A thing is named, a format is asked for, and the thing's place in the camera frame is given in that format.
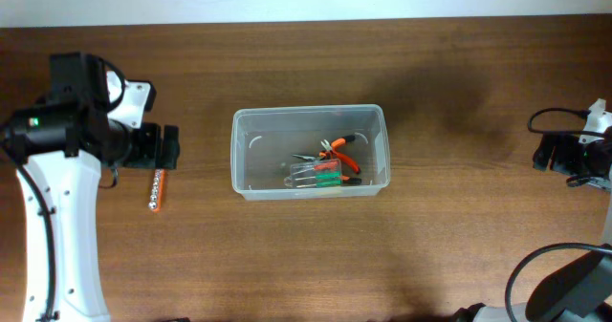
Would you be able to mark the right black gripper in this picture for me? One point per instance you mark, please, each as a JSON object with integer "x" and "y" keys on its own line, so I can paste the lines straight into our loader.
{"x": 565, "y": 143}

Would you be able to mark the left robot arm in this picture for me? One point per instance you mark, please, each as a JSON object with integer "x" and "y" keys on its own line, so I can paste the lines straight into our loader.
{"x": 91, "y": 119}

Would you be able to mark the clear case coloured screwdrivers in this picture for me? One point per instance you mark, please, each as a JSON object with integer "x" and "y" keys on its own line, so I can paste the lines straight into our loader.
{"x": 314, "y": 174}

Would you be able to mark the clear plastic container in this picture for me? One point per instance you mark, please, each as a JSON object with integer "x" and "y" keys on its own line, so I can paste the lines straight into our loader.
{"x": 270, "y": 147}

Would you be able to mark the orange screwdriver bit holder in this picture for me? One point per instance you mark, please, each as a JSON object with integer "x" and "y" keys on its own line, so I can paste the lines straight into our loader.
{"x": 157, "y": 191}

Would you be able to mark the small orange cutting pliers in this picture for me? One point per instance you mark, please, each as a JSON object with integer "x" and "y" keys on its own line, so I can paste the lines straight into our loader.
{"x": 331, "y": 151}

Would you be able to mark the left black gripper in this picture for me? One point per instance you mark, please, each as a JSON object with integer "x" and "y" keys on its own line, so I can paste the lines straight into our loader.
{"x": 156, "y": 157}

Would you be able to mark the orange black long-nose pliers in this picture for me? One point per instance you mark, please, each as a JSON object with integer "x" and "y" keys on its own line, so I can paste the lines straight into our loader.
{"x": 327, "y": 164}

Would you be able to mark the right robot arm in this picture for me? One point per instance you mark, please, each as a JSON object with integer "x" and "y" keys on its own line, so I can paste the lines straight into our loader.
{"x": 577, "y": 291}

